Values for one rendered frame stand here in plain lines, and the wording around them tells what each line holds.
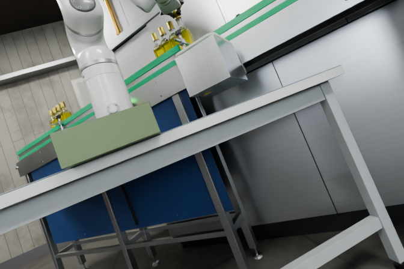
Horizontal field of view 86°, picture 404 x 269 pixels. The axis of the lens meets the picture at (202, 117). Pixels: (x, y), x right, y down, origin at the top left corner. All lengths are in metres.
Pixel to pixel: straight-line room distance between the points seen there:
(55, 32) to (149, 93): 3.21
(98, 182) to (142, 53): 1.05
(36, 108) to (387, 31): 3.87
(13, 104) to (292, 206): 3.77
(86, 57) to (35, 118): 3.18
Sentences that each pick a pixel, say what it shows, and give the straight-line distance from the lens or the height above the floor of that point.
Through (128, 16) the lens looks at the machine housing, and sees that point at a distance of 1.72.
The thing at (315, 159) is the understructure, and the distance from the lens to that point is 1.22.
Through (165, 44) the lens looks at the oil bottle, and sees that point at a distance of 1.25.
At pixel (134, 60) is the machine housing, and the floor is 1.35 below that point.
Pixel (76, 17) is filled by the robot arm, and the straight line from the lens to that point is 0.80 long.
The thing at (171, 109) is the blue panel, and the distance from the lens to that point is 1.08.
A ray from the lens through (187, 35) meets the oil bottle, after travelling 1.19.
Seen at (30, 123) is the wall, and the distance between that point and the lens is 3.94.
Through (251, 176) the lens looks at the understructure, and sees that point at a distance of 1.30.
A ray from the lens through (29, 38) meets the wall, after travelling 4.32.
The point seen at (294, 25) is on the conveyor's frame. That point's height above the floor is 0.97.
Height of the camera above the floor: 0.70
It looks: 4 degrees up
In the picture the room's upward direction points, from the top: 22 degrees counter-clockwise
